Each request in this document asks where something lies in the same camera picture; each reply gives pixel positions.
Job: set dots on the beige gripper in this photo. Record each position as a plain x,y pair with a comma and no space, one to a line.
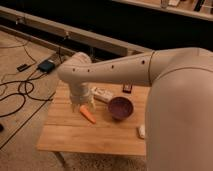
79,94

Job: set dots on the orange pepper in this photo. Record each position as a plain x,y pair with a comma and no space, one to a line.
87,114

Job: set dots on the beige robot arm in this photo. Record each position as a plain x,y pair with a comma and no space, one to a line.
179,110

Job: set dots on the white sponge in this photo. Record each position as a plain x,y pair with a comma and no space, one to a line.
141,131

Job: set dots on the white lying bottle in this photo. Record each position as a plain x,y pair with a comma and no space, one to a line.
102,94

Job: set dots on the purple bowl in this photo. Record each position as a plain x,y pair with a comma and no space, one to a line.
120,108

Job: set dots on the wooden table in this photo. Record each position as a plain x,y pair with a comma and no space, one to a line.
66,130

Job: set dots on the dark power adapter box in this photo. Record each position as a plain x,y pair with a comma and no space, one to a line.
46,66

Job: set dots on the small black device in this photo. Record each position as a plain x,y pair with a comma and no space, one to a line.
23,67

